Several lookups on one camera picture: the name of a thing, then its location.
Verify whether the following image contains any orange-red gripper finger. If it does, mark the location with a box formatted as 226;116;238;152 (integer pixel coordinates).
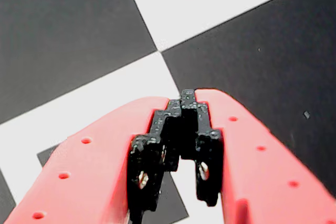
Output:
180;88;336;224
4;96;182;224

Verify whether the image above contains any black white checkerboard marker mat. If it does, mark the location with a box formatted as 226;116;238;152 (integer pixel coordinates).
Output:
0;0;336;224

